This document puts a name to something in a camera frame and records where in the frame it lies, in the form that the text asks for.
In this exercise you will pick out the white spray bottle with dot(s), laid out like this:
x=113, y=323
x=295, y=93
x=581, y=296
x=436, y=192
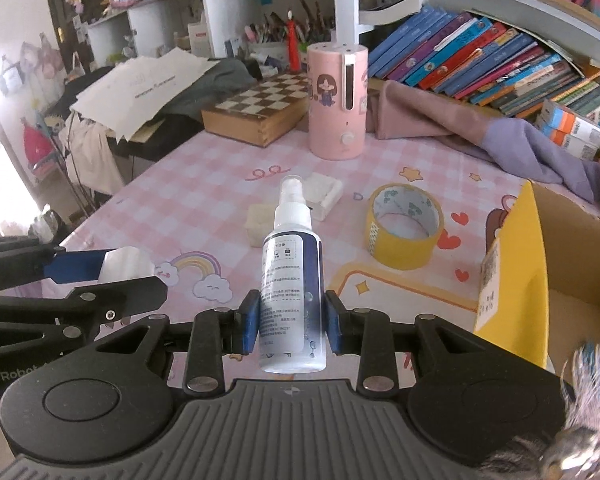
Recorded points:
x=291, y=270

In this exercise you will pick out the orange and blue carton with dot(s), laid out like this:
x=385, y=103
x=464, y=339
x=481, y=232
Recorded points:
x=570, y=122
x=565, y=142

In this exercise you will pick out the cream hanging cloth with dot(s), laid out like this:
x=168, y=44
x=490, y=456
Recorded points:
x=92, y=155

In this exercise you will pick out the pink checked tablecloth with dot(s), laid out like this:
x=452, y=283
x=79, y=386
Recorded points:
x=180, y=200

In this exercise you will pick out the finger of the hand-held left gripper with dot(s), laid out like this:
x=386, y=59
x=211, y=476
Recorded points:
x=75, y=265
x=120, y=292

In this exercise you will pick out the white paper sheets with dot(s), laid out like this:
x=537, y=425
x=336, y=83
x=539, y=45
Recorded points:
x=140, y=85

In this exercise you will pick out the fluffy grey sleeve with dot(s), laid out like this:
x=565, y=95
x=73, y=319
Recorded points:
x=590, y=410

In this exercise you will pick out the dark grey cloth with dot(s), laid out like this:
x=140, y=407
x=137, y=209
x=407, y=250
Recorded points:
x=215, y=85

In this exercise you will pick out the cup of pens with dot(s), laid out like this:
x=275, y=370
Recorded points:
x=275, y=35

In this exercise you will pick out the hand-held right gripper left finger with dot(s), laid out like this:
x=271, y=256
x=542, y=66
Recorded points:
x=250, y=325

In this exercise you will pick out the yellow cardboard box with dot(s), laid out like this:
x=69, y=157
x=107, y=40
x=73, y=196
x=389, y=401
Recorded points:
x=515, y=280

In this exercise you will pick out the row of leaning books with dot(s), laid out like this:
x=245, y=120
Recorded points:
x=480, y=65

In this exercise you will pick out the yellow tape roll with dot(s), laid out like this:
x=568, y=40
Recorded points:
x=405, y=250

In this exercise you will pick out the open white book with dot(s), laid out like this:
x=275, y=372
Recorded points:
x=395, y=7

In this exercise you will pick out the pink cylindrical humidifier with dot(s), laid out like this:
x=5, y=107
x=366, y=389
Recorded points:
x=337, y=105

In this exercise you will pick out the pink and purple cloth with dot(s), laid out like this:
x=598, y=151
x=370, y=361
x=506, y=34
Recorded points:
x=480, y=145

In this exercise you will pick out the white rectangular device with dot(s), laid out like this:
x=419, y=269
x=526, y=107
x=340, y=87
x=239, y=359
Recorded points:
x=325, y=195

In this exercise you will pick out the wooden chess box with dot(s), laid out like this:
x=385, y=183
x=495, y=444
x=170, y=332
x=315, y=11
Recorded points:
x=255, y=110

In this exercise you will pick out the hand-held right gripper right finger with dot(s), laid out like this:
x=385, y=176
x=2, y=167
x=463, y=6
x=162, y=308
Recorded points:
x=333, y=325

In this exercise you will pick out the red slim bottle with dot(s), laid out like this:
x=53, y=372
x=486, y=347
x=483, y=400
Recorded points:
x=293, y=45

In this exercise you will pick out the white shelf unit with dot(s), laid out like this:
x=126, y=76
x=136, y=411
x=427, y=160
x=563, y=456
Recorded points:
x=345, y=10

